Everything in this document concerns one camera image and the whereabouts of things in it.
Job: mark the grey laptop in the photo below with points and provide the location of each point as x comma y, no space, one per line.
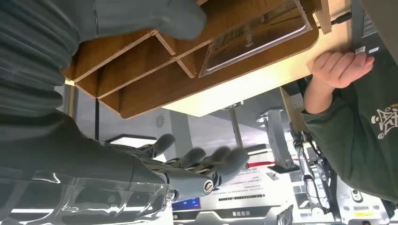
363,29

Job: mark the blue display screen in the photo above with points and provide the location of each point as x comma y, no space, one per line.
186,204

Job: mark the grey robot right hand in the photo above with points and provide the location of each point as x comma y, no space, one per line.
77,161

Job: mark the person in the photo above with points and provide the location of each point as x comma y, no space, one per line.
357,139

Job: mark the wooden slotted card holder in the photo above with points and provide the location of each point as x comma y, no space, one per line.
149,90

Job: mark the grey floor post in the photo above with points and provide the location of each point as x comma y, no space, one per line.
276,139

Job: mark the white printed sign board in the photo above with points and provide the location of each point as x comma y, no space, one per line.
242,186

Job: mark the chrome stanchion with round base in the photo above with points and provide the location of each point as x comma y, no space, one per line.
235,127

